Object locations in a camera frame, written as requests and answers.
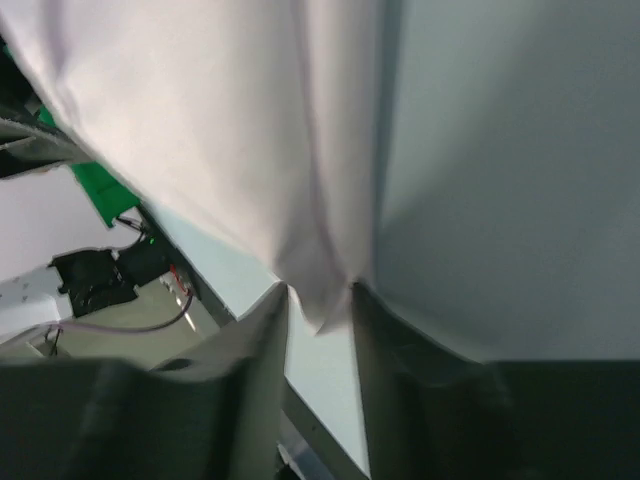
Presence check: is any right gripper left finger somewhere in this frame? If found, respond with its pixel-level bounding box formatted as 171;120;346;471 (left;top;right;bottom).
1;284;289;479

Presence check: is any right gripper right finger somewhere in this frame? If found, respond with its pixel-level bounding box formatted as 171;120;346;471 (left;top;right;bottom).
351;283;639;479

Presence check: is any white long sleeve shirt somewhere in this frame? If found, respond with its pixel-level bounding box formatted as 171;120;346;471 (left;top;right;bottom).
1;1;384;332

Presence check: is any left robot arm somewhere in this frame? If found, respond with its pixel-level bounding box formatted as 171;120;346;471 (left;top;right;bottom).
1;241;171;344

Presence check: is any green plastic bin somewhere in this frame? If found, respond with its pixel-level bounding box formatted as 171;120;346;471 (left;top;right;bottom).
36;106;140;228

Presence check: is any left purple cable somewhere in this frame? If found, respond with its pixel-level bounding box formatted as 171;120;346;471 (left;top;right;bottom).
47;294;196;336

